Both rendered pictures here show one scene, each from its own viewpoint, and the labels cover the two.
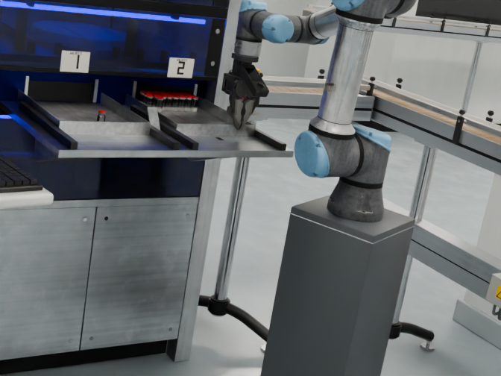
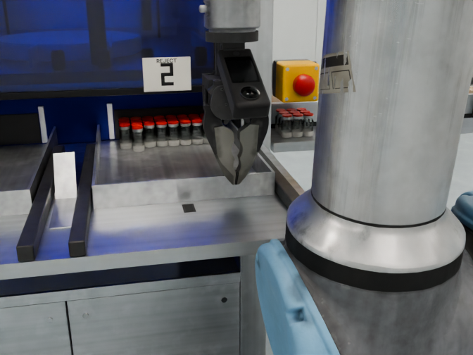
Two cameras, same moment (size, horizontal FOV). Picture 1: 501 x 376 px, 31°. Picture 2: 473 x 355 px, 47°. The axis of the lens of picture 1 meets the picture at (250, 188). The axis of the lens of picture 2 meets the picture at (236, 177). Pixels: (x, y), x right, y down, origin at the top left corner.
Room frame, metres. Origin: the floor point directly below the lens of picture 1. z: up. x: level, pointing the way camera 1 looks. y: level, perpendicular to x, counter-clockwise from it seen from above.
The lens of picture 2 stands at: (1.91, -0.22, 1.18)
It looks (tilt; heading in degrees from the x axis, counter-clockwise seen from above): 20 degrees down; 23
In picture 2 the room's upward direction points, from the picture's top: straight up
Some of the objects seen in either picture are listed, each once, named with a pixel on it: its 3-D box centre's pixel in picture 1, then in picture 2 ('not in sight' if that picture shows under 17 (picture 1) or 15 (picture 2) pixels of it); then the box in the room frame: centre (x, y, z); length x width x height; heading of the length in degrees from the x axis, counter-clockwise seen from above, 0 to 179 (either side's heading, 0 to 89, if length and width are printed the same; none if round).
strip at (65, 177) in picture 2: (162, 124); (62, 187); (2.47, 0.27, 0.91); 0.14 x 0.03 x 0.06; 35
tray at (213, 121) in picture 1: (188, 114); (174, 154); (2.69, 0.22, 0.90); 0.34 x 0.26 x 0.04; 35
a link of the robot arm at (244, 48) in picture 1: (246, 48); (229, 15); (2.60, 0.08, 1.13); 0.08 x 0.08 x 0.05
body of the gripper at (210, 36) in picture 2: (241, 75); (231, 75); (2.61, 0.08, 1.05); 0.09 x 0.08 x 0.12; 34
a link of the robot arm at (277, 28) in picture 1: (276, 27); not in sight; (2.53, 0.00, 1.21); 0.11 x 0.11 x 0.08; 36
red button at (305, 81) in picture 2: not in sight; (303, 84); (2.89, 0.05, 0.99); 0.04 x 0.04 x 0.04; 34
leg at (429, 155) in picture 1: (409, 242); not in sight; (3.18, -0.60, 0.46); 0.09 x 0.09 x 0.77; 34
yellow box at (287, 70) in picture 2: not in sight; (295, 80); (2.93, 0.08, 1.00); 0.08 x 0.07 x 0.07; 34
